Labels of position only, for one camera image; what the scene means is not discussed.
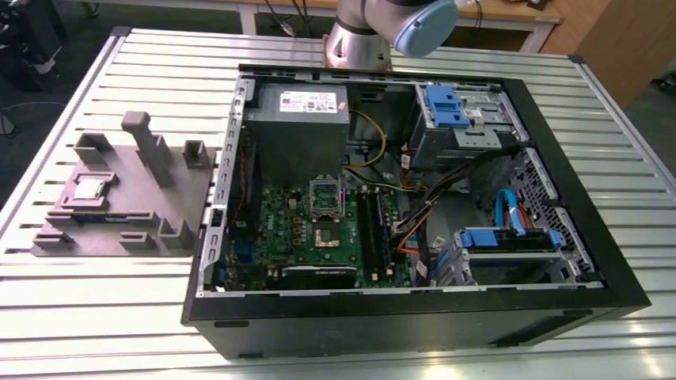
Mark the silver CPU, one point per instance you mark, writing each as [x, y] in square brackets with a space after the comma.
[90, 190]

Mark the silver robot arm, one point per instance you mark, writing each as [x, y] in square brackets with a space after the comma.
[359, 43]

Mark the CPU socket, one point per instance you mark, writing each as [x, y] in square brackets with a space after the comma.
[327, 236]

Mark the grey parts rack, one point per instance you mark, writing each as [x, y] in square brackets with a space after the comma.
[133, 198]

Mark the grey power supply unit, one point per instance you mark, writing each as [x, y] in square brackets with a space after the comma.
[297, 146]

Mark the green motherboard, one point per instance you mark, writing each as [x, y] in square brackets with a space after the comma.
[281, 221]

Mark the blue expansion slot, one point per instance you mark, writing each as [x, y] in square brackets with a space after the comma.
[245, 253]

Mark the metal locking lever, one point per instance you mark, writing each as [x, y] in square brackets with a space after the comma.
[346, 202]

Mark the black graphics card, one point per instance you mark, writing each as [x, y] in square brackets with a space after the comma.
[317, 274]

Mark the black RAM slot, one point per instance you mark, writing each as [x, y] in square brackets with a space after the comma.
[373, 237]
[367, 237]
[383, 237]

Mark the metal drive cage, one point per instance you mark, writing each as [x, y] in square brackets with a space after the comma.
[478, 142]

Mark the wooden desk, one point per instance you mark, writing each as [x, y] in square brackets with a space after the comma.
[521, 17]

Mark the black PC case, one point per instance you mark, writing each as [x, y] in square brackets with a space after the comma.
[370, 328]

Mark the hard disk in blue carrier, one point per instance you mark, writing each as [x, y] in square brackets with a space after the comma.
[481, 238]

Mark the metal disk bay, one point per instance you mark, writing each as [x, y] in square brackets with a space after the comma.
[529, 256]

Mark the wooden cabinet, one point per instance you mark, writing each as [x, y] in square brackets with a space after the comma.
[623, 47]

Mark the blue plastic drive bracket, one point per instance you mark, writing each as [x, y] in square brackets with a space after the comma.
[443, 107]

